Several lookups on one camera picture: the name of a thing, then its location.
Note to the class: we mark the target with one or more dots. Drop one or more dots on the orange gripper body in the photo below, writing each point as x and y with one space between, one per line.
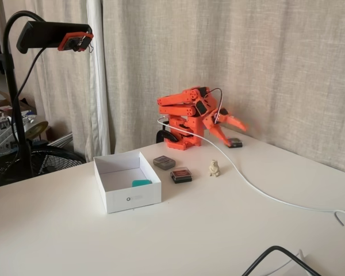
214 123

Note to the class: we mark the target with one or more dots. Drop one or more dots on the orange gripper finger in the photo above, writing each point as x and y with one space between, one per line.
220 132
236 122

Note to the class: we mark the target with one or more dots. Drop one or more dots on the teal green small box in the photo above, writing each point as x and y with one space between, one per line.
141 183

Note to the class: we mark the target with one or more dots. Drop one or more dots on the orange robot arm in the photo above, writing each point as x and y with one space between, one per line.
175 107

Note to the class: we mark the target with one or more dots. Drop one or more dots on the white cardboard box bin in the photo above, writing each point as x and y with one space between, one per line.
132 199

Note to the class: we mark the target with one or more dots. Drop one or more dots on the black case with shiny lid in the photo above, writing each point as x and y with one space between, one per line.
236 143

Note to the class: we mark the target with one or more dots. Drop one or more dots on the cream bear figurine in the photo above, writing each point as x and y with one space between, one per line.
214 169

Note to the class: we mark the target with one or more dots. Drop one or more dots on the black case with red pad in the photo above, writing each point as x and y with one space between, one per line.
181 174

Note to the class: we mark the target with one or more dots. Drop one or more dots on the grey translucent small case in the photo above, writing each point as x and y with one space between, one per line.
164 162

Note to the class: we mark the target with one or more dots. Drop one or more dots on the wide beige curtain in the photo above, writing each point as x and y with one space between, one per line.
247 57

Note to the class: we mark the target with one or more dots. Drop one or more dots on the black floor fan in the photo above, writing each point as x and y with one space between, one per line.
54 161

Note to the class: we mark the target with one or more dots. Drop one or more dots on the silver desk lamp head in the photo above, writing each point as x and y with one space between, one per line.
37 126

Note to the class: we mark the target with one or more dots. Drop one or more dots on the brown cardboard box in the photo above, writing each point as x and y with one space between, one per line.
26 107

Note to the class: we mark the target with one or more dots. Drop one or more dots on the black phone holder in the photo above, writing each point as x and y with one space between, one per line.
46 33

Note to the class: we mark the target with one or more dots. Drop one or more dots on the black gooseneck stand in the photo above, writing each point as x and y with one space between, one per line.
18 115

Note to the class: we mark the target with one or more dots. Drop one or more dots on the clear plastic packaging pile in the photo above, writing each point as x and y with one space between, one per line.
0 126

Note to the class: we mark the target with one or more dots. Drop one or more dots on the camera on black stand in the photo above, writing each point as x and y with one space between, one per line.
69 86

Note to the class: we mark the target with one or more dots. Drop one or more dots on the orange mounted camera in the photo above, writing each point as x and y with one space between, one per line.
66 40

